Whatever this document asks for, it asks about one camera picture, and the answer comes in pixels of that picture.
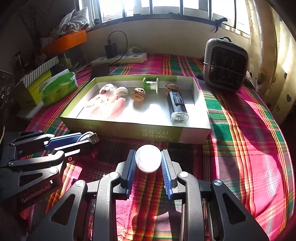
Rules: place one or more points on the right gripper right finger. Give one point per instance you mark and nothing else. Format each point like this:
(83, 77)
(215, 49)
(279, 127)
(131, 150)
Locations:
(228, 219)

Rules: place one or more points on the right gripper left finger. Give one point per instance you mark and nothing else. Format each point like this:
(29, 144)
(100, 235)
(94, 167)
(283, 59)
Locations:
(69, 218)

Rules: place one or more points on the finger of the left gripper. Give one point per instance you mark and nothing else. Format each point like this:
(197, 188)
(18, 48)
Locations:
(27, 143)
(54, 158)

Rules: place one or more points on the white round cap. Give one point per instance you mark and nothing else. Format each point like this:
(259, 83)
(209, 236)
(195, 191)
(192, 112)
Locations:
(148, 158)

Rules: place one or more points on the pink white clip massager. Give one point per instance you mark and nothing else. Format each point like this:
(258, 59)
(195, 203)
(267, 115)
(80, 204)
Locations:
(97, 103)

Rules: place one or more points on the round white dome massager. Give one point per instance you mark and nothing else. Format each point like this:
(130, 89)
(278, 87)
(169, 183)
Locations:
(108, 90)

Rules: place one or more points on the brown walnut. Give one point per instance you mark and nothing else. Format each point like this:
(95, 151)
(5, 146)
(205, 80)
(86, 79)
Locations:
(171, 87)
(138, 94)

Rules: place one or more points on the black flashlight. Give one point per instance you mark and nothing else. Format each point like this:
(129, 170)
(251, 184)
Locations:
(177, 109)

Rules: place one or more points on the green white spool roller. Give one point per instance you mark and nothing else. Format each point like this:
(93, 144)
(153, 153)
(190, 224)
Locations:
(150, 84)

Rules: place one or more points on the pink cup-shaped piece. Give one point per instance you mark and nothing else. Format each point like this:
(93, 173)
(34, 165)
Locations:
(114, 106)

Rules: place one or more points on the small white mushroom massager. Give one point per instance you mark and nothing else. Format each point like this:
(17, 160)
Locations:
(121, 91)

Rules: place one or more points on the yellow box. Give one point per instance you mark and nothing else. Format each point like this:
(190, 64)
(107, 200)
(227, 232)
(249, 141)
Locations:
(31, 96)

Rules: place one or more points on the green tissue pack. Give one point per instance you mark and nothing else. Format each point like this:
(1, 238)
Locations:
(58, 87)

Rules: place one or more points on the striped white box lid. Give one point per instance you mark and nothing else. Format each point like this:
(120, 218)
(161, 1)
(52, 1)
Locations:
(30, 78)

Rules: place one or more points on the white green cardboard box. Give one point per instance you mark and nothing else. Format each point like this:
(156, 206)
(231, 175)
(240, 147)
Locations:
(149, 120)

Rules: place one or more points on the black smartphone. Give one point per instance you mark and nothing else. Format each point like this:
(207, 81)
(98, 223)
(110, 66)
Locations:
(100, 71)

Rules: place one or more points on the orange box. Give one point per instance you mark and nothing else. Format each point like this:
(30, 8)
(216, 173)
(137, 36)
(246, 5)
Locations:
(64, 43)

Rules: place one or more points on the black charger adapter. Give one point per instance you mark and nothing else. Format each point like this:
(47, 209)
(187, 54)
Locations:
(111, 49)

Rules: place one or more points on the white plug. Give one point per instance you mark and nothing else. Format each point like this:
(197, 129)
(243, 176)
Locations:
(133, 50)

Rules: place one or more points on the white power strip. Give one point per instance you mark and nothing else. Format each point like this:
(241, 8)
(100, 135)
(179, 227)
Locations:
(134, 58)

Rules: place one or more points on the plastic bags pile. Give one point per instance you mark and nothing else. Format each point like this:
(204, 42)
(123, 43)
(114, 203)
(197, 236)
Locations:
(74, 21)

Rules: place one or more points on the grey black mini heater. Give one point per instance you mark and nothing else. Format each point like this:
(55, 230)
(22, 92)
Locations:
(225, 64)

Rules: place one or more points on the heart pattern curtain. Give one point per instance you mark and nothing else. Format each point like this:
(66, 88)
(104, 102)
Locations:
(272, 58)

